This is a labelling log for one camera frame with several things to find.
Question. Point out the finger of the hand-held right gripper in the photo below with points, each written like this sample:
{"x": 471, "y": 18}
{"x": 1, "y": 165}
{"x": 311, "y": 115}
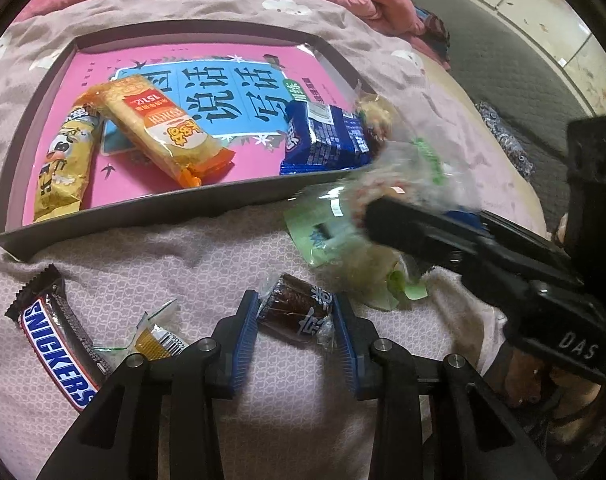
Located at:
{"x": 528, "y": 255}
{"x": 423, "y": 232}

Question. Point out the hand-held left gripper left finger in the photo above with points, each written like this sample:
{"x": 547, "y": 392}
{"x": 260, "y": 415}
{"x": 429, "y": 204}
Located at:
{"x": 245, "y": 345}

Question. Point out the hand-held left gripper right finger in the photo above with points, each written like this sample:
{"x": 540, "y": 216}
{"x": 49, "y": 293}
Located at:
{"x": 347, "y": 350}

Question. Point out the dark brown candy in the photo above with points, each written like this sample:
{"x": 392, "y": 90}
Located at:
{"x": 293, "y": 310}

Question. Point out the clear green cookie packet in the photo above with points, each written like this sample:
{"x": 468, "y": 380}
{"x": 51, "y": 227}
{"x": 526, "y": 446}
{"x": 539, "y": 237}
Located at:
{"x": 408, "y": 175}

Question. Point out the small yellow snack packet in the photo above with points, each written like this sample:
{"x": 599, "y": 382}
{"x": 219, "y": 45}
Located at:
{"x": 155, "y": 337}

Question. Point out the light green snack packet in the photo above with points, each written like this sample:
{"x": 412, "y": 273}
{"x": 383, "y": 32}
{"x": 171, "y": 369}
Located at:
{"x": 328, "y": 250}

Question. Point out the blue cookie packet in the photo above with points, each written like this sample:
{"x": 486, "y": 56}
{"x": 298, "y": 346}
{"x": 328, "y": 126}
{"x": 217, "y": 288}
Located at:
{"x": 328, "y": 140}

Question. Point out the dark grey shallow box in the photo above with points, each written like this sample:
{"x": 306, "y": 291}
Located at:
{"x": 133, "y": 220}

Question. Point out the brown chocolate bar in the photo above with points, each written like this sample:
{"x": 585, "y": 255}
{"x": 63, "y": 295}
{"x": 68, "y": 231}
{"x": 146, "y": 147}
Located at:
{"x": 53, "y": 335}

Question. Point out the orange cracker packet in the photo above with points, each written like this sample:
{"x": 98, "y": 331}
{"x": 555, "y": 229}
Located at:
{"x": 158, "y": 125}

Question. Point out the yellow cow-print snack packet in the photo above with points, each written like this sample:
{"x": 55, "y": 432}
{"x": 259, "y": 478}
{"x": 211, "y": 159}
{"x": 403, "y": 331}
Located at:
{"x": 65, "y": 170}

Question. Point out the person's right hand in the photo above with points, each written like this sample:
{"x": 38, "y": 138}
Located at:
{"x": 528, "y": 380}

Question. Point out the dark patterned cloth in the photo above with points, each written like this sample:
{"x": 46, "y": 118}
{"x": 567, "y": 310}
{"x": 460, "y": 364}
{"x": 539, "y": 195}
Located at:
{"x": 503, "y": 135}

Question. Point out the beige bed sheet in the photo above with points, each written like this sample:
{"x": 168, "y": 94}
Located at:
{"x": 463, "y": 105}

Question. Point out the grey padded headboard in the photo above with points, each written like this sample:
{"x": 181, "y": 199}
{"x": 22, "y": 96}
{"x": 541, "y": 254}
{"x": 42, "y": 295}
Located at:
{"x": 513, "y": 70}

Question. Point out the striped clothes pile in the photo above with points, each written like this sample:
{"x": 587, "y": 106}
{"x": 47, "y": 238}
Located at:
{"x": 435, "y": 30}

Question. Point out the pink book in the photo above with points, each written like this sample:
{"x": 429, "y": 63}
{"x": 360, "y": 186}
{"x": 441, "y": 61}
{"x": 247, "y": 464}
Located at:
{"x": 133, "y": 170}

